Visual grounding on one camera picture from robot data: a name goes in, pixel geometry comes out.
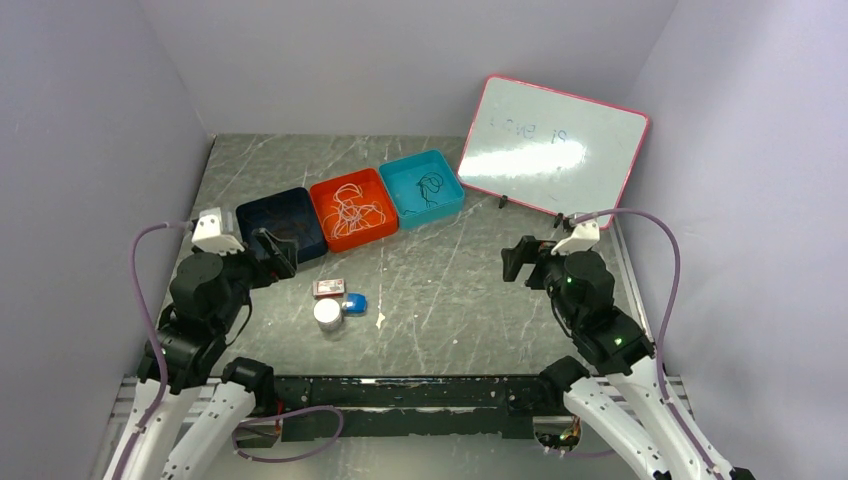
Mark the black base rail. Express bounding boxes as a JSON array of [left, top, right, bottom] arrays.
[[275, 374, 570, 441]]

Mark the dark navy square tray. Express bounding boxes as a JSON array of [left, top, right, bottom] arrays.
[[235, 187, 328, 264]]

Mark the red white small box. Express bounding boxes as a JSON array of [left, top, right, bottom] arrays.
[[312, 279, 346, 299]]

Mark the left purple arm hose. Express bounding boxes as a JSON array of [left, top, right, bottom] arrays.
[[109, 221, 197, 480]]

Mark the pink framed whiteboard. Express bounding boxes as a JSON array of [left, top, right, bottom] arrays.
[[458, 75, 651, 228]]

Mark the orange square tray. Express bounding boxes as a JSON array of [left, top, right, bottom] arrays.
[[308, 168, 399, 253]]

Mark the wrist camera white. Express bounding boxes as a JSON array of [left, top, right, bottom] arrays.
[[551, 220, 601, 256], [191, 207, 246, 256]]

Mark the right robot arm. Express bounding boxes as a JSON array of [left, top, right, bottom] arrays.
[[501, 236, 753, 479]]

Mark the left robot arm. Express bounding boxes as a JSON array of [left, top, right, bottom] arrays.
[[104, 222, 298, 479]]

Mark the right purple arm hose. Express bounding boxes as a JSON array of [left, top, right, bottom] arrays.
[[569, 207, 727, 480]]

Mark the brown cable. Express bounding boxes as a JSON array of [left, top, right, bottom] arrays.
[[254, 205, 319, 250]]

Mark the clear round clip jar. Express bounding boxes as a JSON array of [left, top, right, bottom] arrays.
[[313, 298, 343, 332]]

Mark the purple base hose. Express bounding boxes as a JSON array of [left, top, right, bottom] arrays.
[[230, 405, 346, 464]]

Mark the teal square tray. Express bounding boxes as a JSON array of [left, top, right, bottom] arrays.
[[377, 149, 465, 230]]

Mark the white cable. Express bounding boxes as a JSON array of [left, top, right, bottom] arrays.
[[323, 192, 389, 240], [331, 180, 372, 213]]

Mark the black cable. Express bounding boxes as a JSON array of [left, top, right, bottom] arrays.
[[400, 170, 446, 217]]

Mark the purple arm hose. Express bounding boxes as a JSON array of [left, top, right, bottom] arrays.
[[569, 207, 727, 480], [109, 221, 197, 480]]

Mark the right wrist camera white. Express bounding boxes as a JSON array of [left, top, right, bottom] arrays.
[[551, 220, 601, 256]]

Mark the blue small stapler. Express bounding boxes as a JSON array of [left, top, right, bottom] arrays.
[[341, 293, 368, 316]]

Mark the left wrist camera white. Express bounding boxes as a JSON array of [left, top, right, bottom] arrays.
[[191, 207, 246, 256]]

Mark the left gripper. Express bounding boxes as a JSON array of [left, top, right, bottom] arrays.
[[203, 226, 298, 332]]

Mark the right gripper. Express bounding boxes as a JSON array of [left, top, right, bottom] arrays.
[[501, 234, 585, 329]]

